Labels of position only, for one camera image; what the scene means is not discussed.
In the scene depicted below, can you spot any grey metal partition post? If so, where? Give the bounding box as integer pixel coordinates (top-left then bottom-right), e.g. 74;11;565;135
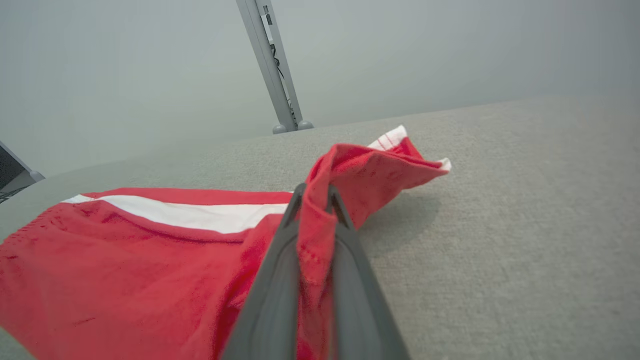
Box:
235;0;306;132

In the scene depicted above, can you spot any red and white garment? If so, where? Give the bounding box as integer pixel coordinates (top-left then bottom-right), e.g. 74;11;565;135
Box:
0;125;453;360

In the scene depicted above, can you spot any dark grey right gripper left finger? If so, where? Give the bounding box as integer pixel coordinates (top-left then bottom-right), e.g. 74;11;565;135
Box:
222;182;307;360

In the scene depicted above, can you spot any dark grey partition frame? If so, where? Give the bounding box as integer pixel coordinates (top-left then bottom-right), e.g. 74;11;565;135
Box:
0;141;46;204

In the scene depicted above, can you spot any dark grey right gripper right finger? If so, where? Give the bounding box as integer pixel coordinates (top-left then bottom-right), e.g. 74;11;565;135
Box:
327;185;411;360

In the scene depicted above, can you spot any thin black cable in post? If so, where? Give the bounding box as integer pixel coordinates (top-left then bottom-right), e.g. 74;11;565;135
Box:
269;43;286;82

